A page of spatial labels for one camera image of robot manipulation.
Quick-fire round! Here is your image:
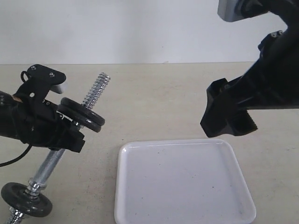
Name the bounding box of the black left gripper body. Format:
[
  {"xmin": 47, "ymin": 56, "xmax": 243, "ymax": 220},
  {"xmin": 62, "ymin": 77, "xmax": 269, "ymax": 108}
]
[{"xmin": 14, "ymin": 100, "xmax": 70, "ymax": 149}]

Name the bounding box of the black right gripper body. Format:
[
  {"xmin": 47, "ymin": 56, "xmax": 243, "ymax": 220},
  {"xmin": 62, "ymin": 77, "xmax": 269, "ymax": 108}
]
[{"xmin": 226, "ymin": 24, "xmax": 299, "ymax": 110}]

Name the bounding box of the black weight plate end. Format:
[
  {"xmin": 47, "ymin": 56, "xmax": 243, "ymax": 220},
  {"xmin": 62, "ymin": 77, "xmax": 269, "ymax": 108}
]
[{"xmin": 57, "ymin": 105, "xmax": 101, "ymax": 133}]

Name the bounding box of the black weight plate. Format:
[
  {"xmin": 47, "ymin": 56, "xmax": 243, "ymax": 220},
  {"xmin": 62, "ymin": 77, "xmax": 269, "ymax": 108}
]
[
  {"xmin": 60, "ymin": 97, "xmax": 105, "ymax": 126},
  {"xmin": 0, "ymin": 182, "xmax": 53, "ymax": 217}
]

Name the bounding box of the chrome threaded dumbbell bar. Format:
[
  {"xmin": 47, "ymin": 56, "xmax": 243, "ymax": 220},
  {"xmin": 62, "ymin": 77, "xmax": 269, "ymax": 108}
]
[{"xmin": 5, "ymin": 72, "xmax": 110, "ymax": 224}]

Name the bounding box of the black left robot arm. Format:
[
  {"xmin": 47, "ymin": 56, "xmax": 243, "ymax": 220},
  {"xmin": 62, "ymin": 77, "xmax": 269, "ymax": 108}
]
[{"xmin": 0, "ymin": 92, "xmax": 85, "ymax": 153}]

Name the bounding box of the white rectangular plastic tray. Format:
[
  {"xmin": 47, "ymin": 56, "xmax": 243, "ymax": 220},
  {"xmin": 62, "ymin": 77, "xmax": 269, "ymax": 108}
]
[{"xmin": 114, "ymin": 139, "xmax": 256, "ymax": 224}]

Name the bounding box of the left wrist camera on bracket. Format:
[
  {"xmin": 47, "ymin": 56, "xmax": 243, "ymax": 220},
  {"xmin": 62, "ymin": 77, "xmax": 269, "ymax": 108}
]
[{"xmin": 13, "ymin": 64, "xmax": 66, "ymax": 103}]

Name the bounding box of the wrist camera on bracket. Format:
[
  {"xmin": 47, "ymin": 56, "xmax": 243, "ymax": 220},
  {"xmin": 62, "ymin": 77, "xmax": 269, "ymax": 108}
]
[
  {"xmin": 217, "ymin": 0, "xmax": 299, "ymax": 31},
  {"xmin": 13, "ymin": 64, "xmax": 66, "ymax": 103}
]

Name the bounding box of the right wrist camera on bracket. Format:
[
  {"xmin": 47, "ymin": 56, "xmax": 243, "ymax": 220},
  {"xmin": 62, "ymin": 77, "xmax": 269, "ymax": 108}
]
[{"xmin": 217, "ymin": 0, "xmax": 299, "ymax": 31}]

